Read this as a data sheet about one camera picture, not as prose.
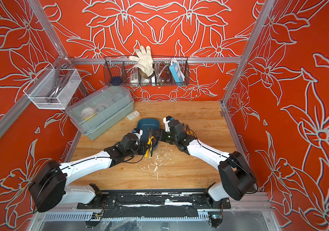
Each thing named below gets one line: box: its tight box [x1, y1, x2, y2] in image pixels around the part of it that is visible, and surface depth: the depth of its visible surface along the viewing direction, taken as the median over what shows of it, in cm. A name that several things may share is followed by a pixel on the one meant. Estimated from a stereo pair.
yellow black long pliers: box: [145, 127, 157, 158], surface depth 84 cm
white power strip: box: [129, 72, 140, 87], surface depth 94 cm
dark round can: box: [110, 76, 122, 87], surface depth 102 cm
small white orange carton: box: [126, 110, 140, 121], surface depth 112 cm
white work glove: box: [128, 45, 155, 79], surface depth 90 cm
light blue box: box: [169, 59, 186, 83], surface depth 89 cm
